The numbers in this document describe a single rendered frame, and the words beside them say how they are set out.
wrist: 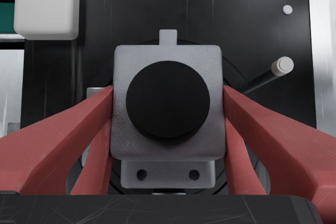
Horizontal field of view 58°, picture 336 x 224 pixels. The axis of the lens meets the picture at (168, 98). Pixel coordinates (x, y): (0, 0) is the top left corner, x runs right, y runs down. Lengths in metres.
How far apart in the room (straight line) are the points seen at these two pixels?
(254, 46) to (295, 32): 0.04
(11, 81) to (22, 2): 0.10
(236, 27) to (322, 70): 0.08
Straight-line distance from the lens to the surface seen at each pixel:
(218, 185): 0.23
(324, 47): 0.30
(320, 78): 0.29
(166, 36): 0.17
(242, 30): 0.27
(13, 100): 0.34
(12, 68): 0.34
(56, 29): 0.25
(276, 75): 0.16
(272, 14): 0.28
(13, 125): 0.28
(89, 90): 0.22
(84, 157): 0.22
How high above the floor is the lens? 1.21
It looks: 84 degrees down
